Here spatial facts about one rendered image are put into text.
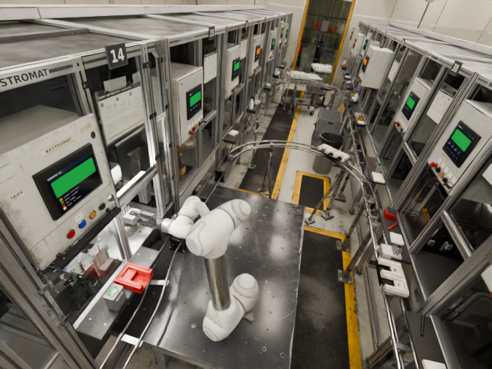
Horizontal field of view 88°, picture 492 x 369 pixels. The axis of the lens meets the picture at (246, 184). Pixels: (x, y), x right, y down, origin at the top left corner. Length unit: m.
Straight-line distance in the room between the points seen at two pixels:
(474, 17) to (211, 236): 9.58
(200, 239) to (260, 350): 0.88
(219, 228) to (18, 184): 0.67
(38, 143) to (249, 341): 1.40
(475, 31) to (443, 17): 0.94
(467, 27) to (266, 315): 9.34
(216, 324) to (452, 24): 9.48
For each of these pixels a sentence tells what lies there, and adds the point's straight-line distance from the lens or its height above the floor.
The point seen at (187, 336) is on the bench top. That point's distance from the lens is 1.71.
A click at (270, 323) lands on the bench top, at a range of 1.77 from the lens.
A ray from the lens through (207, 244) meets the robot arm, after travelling 1.04.
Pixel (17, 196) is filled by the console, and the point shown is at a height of 1.69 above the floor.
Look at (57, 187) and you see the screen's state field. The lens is 1.11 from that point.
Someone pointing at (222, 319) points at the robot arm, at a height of 0.94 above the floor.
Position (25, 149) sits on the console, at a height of 1.82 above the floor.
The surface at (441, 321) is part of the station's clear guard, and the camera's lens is 1.90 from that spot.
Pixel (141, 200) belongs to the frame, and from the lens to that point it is 2.07.
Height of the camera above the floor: 2.26
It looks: 37 degrees down
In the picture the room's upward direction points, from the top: 7 degrees clockwise
